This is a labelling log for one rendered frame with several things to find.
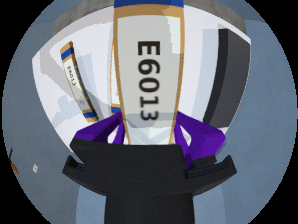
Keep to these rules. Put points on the white welding electrode pack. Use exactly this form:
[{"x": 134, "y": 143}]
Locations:
[
  {"x": 115, "y": 104},
  {"x": 149, "y": 43},
  {"x": 76, "y": 83}
]

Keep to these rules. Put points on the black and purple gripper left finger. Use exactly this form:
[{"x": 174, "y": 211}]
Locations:
[{"x": 99, "y": 131}]

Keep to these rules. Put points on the black low platform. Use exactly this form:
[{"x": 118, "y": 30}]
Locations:
[{"x": 230, "y": 79}]

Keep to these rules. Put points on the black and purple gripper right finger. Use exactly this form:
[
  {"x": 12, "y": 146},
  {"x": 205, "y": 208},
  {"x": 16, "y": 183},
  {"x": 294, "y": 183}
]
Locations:
[{"x": 206, "y": 140}]

